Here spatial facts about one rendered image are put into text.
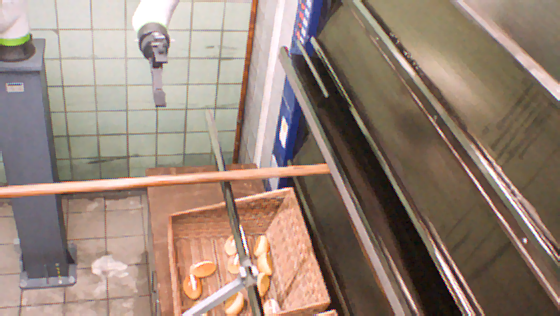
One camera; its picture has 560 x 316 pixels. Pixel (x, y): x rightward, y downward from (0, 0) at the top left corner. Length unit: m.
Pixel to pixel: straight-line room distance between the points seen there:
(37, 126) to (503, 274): 1.80
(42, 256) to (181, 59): 1.15
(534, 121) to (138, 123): 2.38
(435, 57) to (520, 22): 0.26
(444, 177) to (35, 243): 2.00
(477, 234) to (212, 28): 1.96
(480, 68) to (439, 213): 0.33
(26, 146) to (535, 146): 1.92
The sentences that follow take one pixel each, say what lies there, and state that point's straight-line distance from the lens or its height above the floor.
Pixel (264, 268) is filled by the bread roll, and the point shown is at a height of 0.64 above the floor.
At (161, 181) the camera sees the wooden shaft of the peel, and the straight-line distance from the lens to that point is 1.70.
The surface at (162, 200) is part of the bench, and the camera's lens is 2.54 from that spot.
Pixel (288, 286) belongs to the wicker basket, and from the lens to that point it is 2.18.
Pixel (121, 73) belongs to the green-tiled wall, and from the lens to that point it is 2.97.
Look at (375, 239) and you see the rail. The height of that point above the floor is 1.44.
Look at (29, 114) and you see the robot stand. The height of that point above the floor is 0.98.
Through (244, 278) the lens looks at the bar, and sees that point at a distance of 1.51.
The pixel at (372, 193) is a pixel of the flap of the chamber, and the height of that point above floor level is 1.41.
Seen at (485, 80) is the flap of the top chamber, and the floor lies 1.82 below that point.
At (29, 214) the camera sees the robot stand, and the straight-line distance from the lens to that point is 2.71.
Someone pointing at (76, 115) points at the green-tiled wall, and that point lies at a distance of 3.11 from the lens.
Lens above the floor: 2.33
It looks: 38 degrees down
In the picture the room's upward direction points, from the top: 11 degrees clockwise
